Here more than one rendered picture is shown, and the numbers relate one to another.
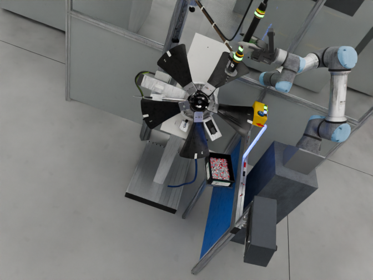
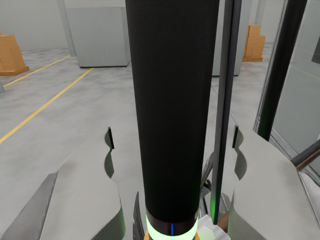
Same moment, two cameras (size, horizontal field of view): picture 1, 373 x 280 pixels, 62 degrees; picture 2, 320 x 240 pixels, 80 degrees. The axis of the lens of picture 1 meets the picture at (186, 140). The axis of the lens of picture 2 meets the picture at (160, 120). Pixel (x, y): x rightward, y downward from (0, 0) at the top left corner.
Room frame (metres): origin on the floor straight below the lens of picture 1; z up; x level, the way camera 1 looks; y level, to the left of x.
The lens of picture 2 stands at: (1.50, -0.15, 1.73)
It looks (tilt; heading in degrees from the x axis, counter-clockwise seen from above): 29 degrees down; 98
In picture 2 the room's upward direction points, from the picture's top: 2 degrees counter-clockwise
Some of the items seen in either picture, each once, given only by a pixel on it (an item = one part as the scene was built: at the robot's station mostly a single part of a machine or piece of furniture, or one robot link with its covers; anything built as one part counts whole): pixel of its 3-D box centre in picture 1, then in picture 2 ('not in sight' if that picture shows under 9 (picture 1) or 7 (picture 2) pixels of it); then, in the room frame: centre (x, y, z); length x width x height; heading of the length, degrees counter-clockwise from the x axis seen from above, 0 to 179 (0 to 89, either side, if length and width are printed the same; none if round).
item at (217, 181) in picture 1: (219, 169); not in sight; (1.35, -0.28, 0.84); 0.22 x 0.17 x 0.07; 21
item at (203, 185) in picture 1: (197, 194); not in sight; (1.41, -0.26, 0.40); 0.03 x 0.03 x 0.80; 21
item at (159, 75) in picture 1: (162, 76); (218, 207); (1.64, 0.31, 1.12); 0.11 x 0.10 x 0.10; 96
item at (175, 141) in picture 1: (168, 156); not in sight; (1.59, 0.08, 0.45); 0.09 x 0.04 x 0.91; 96
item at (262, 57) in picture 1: (263, 52); not in sight; (1.51, -0.18, 1.63); 0.12 x 0.08 x 0.09; 96
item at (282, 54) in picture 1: (279, 56); not in sight; (1.52, -0.26, 1.64); 0.08 x 0.05 x 0.08; 6
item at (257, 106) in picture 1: (257, 114); not in sight; (1.83, -0.40, 1.02); 0.16 x 0.10 x 0.11; 6
